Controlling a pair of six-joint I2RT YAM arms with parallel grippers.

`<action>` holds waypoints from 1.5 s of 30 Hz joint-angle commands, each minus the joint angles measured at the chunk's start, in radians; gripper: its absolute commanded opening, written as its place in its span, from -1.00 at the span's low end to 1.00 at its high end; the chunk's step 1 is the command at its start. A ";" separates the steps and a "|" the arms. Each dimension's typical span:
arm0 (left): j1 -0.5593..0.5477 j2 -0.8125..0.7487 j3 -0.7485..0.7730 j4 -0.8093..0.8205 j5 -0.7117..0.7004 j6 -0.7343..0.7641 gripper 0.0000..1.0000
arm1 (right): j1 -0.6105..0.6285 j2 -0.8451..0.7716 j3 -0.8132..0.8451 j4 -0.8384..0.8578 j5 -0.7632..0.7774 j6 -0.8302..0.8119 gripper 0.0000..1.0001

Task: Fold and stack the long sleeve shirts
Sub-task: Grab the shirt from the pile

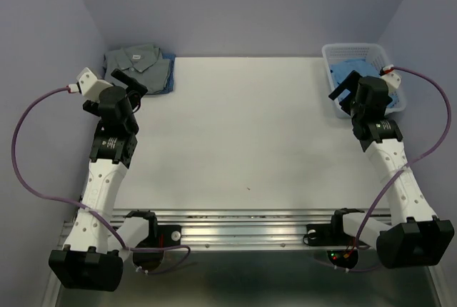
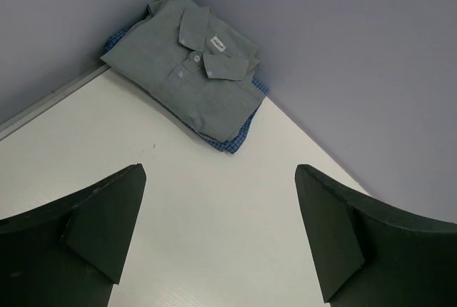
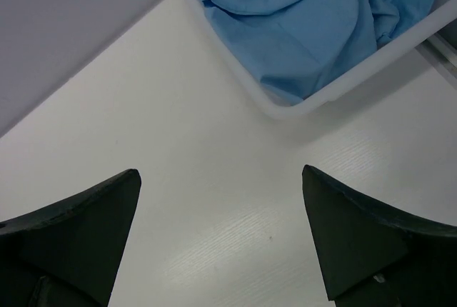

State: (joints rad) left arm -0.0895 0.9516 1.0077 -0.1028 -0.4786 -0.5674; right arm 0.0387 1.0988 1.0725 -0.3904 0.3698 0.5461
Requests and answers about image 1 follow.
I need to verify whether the light blue long sleeve shirt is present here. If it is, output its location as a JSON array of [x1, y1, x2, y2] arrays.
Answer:
[[329, 59, 401, 115]]

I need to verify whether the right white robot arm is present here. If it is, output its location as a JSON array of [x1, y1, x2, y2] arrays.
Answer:
[[328, 66, 455, 268]]

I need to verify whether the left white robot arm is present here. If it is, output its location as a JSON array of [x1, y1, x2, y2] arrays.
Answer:
[[49, 68, 159, 292]]

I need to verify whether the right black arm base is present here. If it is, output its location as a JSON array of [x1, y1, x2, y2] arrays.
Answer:
[[303, 223, 353, 247]]

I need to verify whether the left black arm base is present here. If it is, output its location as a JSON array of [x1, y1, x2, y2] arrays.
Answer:
[[150, 224, 182, 248]]

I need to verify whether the folded grey shirt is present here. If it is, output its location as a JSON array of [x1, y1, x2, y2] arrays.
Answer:
[[103, 44, 170, 93]]

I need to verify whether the white plastic basket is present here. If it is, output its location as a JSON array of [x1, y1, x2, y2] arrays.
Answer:
[[322, 43, 406, 119]]

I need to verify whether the folded blue plaid shirt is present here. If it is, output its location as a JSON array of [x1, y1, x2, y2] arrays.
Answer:
[[148, 53, 176, 96]]

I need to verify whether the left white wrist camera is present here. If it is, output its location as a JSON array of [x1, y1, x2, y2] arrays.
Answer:
[[68, 67, 113, 102]]

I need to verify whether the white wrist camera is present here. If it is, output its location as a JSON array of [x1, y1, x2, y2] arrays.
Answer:
[[379, 65, 401, 95], [68, 67, 113, 102]]

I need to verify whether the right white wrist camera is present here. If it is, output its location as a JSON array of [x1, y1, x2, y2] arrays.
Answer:
[[379, 65, 401, 95]]

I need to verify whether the aluminium mounting rail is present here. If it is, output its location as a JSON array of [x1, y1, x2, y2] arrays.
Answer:
[[59, 208, 397, 251]]

